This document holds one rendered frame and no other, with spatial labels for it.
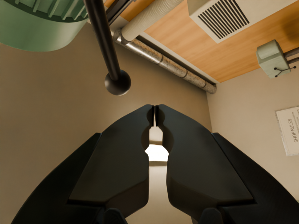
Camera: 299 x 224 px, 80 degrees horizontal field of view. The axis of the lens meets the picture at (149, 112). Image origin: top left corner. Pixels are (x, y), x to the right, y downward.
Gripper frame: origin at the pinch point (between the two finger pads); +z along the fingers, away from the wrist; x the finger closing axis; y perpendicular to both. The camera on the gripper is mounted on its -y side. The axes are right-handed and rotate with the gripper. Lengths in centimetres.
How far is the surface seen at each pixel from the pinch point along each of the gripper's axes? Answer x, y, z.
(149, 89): 0, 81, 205
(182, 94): 52, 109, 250
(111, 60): -4.3, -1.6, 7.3
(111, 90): -5.1, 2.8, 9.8
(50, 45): -15.3, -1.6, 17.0
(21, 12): -14.6, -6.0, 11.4
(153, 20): 3, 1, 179
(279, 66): 146, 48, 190
